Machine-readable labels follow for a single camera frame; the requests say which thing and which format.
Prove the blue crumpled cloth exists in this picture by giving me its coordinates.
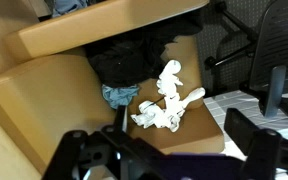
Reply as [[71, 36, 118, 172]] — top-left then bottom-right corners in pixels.
[[102, 85, 139, 109]]

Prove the black jumper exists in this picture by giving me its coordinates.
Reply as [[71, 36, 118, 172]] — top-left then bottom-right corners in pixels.
[[85, 18, 202, 88]]

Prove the white crumpled cloth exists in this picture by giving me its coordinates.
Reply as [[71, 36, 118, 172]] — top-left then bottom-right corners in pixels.
[[131, 60, 205, 132]]

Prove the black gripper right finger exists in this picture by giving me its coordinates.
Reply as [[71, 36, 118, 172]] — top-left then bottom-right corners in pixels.
[[223, 107, 282, 164]]

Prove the black mesh office chair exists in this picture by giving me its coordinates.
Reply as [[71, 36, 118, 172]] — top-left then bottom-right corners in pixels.
[[205, 0, 288, 118]]

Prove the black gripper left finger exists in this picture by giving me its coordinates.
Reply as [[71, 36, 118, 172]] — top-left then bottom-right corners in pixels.
[[101, 106, 127, 140]]

